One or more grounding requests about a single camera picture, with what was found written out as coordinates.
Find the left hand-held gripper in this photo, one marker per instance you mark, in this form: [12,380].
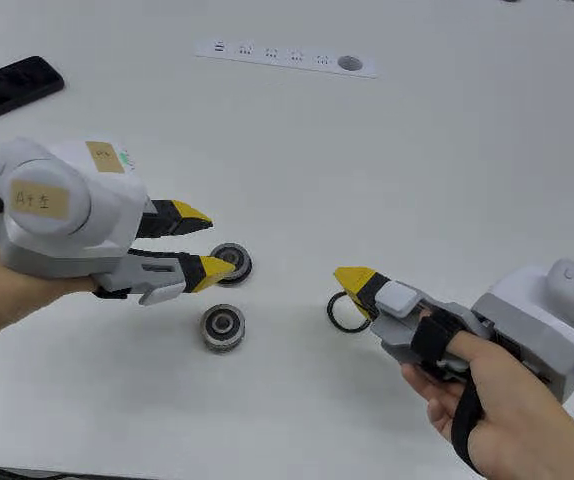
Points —
[97,200]

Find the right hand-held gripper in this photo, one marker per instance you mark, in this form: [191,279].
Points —
[527,320]

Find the black phone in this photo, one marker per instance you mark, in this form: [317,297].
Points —
[12,87]

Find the white socket panel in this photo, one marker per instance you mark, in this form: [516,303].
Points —
[287,54]

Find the person's left forearm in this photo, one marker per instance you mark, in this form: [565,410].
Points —
[12,295]

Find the person's right hand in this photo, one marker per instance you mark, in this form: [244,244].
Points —
[517,425]

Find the white table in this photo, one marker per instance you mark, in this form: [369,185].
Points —
[287,165]

